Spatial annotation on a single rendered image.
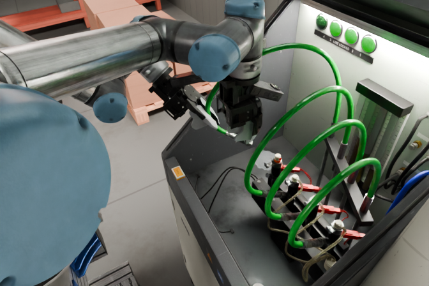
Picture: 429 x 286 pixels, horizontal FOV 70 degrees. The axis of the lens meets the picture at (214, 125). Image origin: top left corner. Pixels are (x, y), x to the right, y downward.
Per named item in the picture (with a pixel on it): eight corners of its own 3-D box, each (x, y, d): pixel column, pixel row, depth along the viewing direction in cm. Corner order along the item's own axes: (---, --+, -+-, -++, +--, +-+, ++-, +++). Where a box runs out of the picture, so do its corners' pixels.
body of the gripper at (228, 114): (216, 114, 75) (214, 70, 67) (246, 103, 78) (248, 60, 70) (232, 132, 70) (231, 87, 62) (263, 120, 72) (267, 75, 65)
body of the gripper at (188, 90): (183, 111, 92) (154, 82, 90) (203, 94, 89) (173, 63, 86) (176, 122, 86) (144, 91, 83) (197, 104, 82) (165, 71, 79)
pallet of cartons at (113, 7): (177, 45, 402) (168, -23, 350) (225, 99, 304) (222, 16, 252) (100, 63, 373) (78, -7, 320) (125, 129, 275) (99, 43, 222)
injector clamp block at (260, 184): (250, 209, 108) (251, 180, 99) (274, 197, 112) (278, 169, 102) (316, 301, 85) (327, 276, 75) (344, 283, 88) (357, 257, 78)
